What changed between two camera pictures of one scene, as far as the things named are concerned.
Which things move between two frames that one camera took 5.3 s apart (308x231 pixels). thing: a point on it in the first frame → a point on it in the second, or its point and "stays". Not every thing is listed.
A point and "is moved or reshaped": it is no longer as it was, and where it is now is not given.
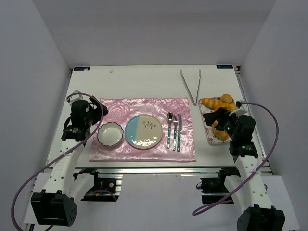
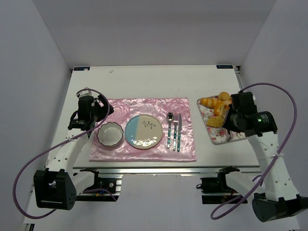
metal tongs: x=188 y=89 is moved or reshaped
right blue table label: x=224 y=66 stays
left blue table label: x=76 y=69 stays
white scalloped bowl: x=109 y=134 stays
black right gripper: x=219 y=118 → x=229 y=120
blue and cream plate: x=143 y=131 stays
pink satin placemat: x=121 y=110 stays
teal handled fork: x=175 y=120 stays
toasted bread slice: x=222 y=135 is moved or reshaped
